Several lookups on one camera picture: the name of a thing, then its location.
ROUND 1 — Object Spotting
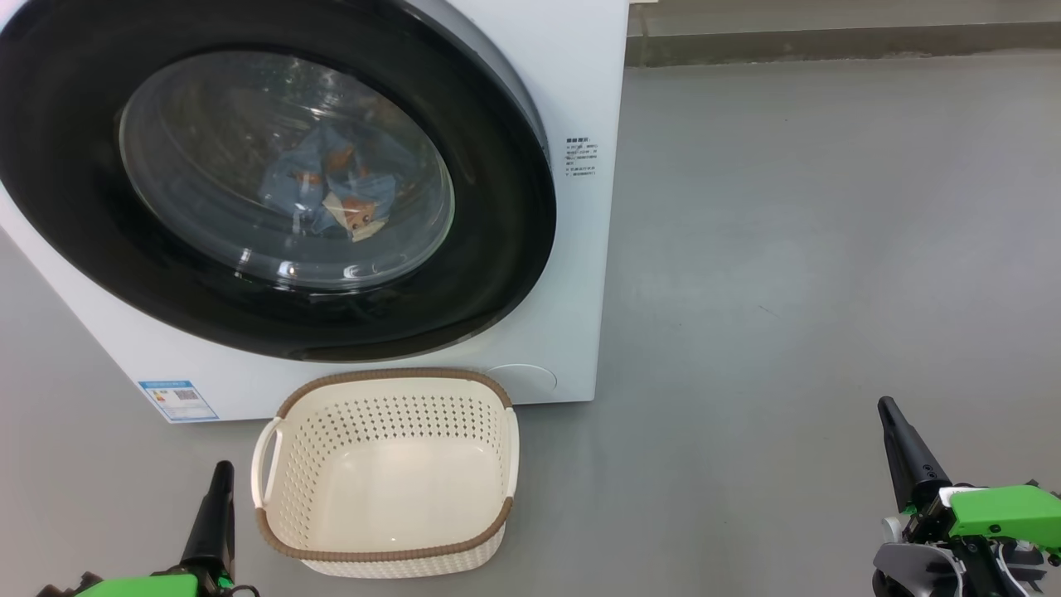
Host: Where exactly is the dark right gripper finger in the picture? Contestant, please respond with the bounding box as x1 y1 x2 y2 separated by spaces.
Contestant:
878 396 952 513

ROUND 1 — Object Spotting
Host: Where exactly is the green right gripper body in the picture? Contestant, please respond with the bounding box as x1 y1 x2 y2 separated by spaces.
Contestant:
872 483 1061 597

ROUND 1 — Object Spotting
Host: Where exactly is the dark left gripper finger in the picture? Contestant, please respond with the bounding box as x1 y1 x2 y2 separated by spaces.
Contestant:
180 461 236 575

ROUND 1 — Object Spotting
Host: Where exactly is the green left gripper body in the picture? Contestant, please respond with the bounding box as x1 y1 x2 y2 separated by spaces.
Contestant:
37 568 258 597

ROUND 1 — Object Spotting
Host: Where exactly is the black round glass washer door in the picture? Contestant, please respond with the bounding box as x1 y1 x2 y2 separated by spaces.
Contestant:
0 0 557 363

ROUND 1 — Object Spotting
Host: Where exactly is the white front-load washing machine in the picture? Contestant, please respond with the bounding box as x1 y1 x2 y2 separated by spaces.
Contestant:
0 0 631 424

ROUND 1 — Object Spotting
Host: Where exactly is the blue energy label sticker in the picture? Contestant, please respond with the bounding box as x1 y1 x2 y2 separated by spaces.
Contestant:
138 380 220 423

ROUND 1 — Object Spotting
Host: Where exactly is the cream perforated laundry basket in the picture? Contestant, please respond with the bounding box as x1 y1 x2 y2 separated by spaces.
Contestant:
251 368 521 579

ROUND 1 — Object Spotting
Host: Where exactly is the round white filter cover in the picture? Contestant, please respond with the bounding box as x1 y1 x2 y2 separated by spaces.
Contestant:
485 363 558 405

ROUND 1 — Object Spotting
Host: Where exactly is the black text instruction label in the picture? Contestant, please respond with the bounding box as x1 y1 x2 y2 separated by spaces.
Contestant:
565 137 599 179

